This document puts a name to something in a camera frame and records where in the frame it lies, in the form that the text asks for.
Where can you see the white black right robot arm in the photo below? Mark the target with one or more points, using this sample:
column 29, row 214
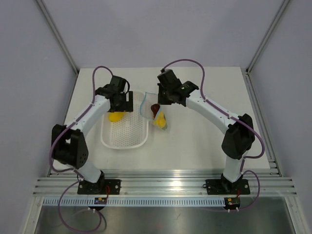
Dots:
column 237, row 130

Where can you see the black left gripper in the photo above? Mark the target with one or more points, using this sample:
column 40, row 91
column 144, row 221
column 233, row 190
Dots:
column 126, row 106

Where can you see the yellow toy pear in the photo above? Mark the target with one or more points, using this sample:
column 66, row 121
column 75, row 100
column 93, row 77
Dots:
column 159, row 121

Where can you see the left small circuit board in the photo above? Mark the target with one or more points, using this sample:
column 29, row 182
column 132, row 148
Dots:
column 100, row 201

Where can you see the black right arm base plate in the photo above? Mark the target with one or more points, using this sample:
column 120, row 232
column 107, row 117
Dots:
column 212, row 187

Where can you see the right small circuit board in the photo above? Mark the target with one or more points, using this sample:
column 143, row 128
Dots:
column 232, row 203

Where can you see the clear teal-zipper zip bag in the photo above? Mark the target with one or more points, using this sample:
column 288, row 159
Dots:
column 145, row 107

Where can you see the aluminium frame post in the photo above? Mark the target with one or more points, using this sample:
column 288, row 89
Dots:
column 268, row 34
column 57, row 35

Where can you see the right aluminium frame post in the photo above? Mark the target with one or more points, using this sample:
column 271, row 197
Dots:
column 268, row 34

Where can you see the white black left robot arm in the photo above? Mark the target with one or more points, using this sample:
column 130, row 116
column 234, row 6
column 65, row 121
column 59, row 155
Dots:
column 69, row 146

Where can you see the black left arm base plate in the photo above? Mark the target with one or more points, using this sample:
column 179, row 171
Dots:
column 114, row 186

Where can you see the left aluminium frame post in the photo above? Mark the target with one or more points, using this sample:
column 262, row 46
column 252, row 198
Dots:
column 57, row 35

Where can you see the white perforated plastic basket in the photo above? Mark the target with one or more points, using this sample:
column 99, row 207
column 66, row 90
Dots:
column 129, row 132

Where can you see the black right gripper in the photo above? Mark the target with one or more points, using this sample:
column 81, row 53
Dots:
column 161, row 101

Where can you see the white slotted cable duct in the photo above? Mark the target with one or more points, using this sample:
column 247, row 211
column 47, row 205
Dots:
column 138, row 202

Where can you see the aluminium mounting rail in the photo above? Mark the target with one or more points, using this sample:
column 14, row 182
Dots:
column 181, row 183

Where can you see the small circuit board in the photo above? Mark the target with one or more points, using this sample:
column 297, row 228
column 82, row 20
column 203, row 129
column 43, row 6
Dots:
column 100, row 201
column 232, row 203

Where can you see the dark red toy fruit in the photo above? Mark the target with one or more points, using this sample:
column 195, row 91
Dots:
column 155, row 108

